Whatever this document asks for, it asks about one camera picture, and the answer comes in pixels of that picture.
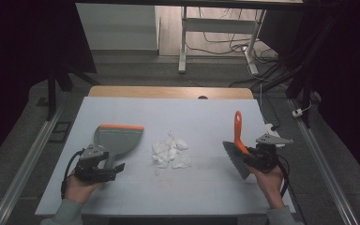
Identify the pile of white paper scraps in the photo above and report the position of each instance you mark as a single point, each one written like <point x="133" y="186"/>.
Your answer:
<point x="170" y="153"/>

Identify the black tripod stand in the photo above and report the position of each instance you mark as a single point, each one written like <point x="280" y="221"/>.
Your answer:
<point x="51" y="93"/>

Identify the black metal stand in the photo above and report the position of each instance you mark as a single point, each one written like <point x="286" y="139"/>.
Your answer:
<point x="306" y="90"/>

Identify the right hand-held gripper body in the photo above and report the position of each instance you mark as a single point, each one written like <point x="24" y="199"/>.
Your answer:
<point x="267" y="153"/>

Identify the white power strip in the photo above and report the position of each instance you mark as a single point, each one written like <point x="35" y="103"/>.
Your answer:
<point x="270" y="128"/>

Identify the wooden table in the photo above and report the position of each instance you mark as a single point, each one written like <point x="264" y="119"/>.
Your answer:
<point x="156" y="92"/>

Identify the light blue table mat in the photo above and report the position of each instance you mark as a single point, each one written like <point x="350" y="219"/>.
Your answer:
<point x="200" y="118"/>

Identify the small white adapter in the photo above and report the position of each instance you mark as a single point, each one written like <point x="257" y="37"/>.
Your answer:
<point x="297" y="112"/>

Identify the white metal desk frame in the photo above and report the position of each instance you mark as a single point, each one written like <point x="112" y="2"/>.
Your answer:
<point x="218" y="25"/>

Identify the grey dustpan with orange edge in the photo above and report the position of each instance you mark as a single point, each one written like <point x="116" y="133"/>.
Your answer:
<point x="118" y="140"/>

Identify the black rectangular floor frame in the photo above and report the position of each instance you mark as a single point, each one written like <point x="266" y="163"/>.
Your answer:
<point x="52" y="137"/>

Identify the person's right hand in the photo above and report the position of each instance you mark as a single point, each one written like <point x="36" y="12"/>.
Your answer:
<point x="268" y="184"/>

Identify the aluminium rail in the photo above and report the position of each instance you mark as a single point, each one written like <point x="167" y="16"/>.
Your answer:
<point x="322" y="162"/>
<point x="28" y="162"/>

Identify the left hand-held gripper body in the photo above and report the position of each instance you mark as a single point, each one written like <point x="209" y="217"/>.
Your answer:
<point x="90" y="152"/>

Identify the person's left hand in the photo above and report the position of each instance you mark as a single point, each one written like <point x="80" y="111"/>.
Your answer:
<point x="79" y="190"/>

